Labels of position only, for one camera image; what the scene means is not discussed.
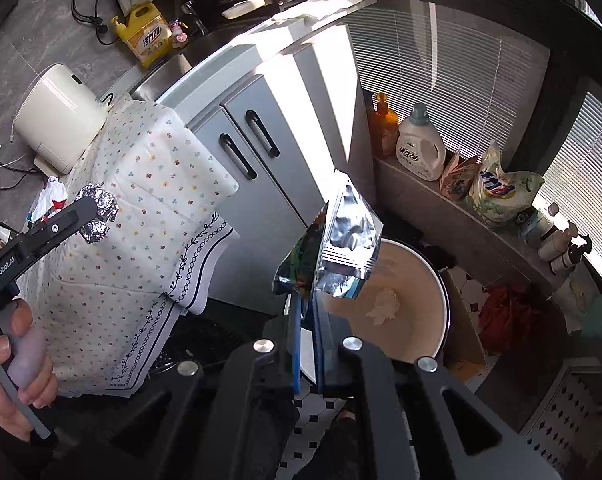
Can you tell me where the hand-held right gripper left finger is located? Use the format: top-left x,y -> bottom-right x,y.
41,292 -> 304,480

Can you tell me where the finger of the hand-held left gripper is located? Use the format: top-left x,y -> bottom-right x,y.
26,196 -> 102,257

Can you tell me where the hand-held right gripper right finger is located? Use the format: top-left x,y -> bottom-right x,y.
312,292 -> 562,480

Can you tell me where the aluminium foil ball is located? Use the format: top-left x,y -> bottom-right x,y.
76,183 -> 120,245

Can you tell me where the round beige trash bin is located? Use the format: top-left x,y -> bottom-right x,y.
326,237 -> 452,366

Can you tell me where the silver foil snack bag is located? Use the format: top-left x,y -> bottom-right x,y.
272,170 -> 384,302

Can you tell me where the person's left hand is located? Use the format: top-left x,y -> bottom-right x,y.
0,299 -> 60,442

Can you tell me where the red white crumpled wrapper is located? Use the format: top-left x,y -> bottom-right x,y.
28,176 -> 70,224

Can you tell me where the floral white tablecloth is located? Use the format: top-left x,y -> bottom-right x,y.
18,99 -> 240,400

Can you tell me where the white countertop appliance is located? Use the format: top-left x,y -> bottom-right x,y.
13,62 -> 110,176

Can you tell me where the stainless steel sink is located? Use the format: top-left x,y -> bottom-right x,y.
130,35 -> 216,102

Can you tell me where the grey kitchen cabinet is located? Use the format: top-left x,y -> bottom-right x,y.
158,15 -> 378,317

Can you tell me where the red cloth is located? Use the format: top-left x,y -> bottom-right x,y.
478,284 -> 548,347

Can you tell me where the yellow detergent refill pouch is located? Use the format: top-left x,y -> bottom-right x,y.
111,2 -> 174,68

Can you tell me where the orange snack packet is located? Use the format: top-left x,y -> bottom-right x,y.
439,152 -> 482,201

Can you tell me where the pink figurine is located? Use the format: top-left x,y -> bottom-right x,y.
169,18 -> 192,50

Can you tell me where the white laundry detergent bottle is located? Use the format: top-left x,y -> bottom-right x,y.
396,103 -> 446,182

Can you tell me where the orange liquid bottle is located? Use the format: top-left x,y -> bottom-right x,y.
370,93 -> 400,159

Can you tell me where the green white refill bag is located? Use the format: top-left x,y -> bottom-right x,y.
468,142 -> 546,229

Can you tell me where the chrome faucet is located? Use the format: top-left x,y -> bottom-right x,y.
181,0 -> 208,37

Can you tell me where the small white bottle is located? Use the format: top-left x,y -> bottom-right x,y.
538,222 -> 580,261

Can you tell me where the white patterned storage box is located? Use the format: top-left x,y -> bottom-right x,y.
520,357 -> 602,477

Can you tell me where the brown pump bottle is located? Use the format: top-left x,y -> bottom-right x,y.
551,234 -> 594,275

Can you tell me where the white soap bar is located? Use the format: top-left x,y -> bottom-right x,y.
220,2 -> 254,20

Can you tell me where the wide white window blind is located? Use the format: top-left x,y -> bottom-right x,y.
341,0 -> 552,152

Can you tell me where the narrow white window blind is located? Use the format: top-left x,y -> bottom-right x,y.
533,92 -> 602,272

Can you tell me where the black cabinet handle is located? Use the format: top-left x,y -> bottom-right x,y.
244,109 -> 281,159
219,133 -> 258,181

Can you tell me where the black power cable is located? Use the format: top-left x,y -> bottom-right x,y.
70,0 -> 120,47

